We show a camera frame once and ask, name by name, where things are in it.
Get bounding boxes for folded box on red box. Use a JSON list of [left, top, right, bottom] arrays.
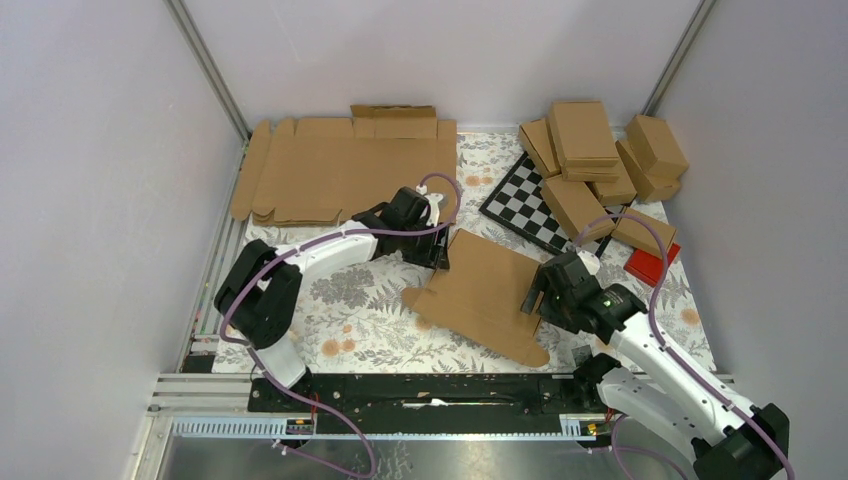
[[611, 207, 677, 258]]

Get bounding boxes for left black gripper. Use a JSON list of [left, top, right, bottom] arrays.
[[399, 218, 449, 271]]

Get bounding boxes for folded box on checkerboard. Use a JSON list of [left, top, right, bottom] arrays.
[[541, 176, 615, 245]]

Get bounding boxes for black white checkerboard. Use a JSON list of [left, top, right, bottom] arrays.
[[480, 154, 620, 255]]

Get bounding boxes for leaning folded cardboard box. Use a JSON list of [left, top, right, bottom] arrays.
[[518, 118, 561, 178]]

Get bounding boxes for floral patterned table mat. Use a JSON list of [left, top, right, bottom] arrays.
[[211, 131, 717, 374]]

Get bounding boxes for cardboard box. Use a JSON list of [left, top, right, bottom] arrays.
[[518, 118, 561, 178], [547, 101, 619, 169], [616, 139, 682, 203], [402, 229, 550, 368], [625, 115, 690, 179], [562, 160, 637, 207]]

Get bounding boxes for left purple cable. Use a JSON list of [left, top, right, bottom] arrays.
[[218, 173, 462, 480]]

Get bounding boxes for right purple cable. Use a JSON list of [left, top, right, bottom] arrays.
[[572, 211, 793, 480]]

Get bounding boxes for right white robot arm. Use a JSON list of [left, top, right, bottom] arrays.
[[522, 251, 793, 479]]

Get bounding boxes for purple cable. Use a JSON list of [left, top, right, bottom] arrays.
[[218, 173, 462, 480], [572, 211, 793, 480]]

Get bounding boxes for stack of flat cardboard sheets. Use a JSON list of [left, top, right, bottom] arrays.
[[230, 105, 458, 226]]

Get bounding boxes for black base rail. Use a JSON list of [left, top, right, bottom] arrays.
[[247, 373, 619, 440]]

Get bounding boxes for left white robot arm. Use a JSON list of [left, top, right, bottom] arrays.
[[213, 185, 450, 411]]

